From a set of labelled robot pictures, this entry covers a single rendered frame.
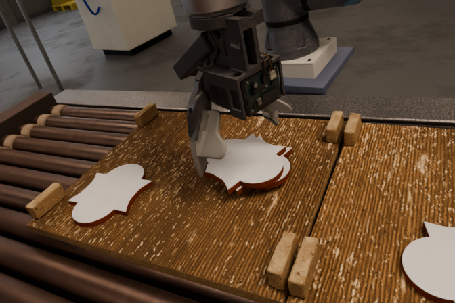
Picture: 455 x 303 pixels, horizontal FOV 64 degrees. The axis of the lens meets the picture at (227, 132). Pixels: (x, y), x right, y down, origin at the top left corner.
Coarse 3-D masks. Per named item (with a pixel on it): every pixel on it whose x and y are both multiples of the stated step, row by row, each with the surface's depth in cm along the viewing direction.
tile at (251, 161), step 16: (240, 144) 57; (256, 144) 56; (208, 160) 55; (224, 160) 54; (240, 160) 53; (256, 160) 52; (272, 160) 52; (208, 176) 53; (224, 176) 51; (240, 176) 50; (256, 176) 49; (272, 176) 49
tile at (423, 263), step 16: (432, 224) 39; (416, 240) 38; (432, 240) 38; (448, 240) 37; (416, 256) 36; (432, 256) 36; (448, 256) 36; (416, 272) 35; (432, 272) 35; (448, 272) 34; (416, 288) 34; (432, 288) 33; (448, 288) 33
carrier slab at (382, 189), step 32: (384, 128) 58; (416, 128) 56; (352, 160) 53; (384, 160) 51; (416, 160) 50; (448, 160) 49; (352, 192) 47; (384, 192) 46; (416, 192) 45; (448, 192) 44; (320, 224) 44; (352, 224) 43; (384, 224) 42; (416, 224) 41; (448, 224) 40; (320, 256) 40; (352, 256) 39; (384, 256) 38; (320, 288) 37; (352, 288) 36; (384, 288) 35
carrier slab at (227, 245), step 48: (144, 144) 69; (288, 144) 59; (336, 144) 57; (144, 192) 56; (192, 192) 54; (288, 192) 50; (96, 240) 49; (144, 240) 47; (192, 240) 46; (240, 240) 44; (240, 288) 39
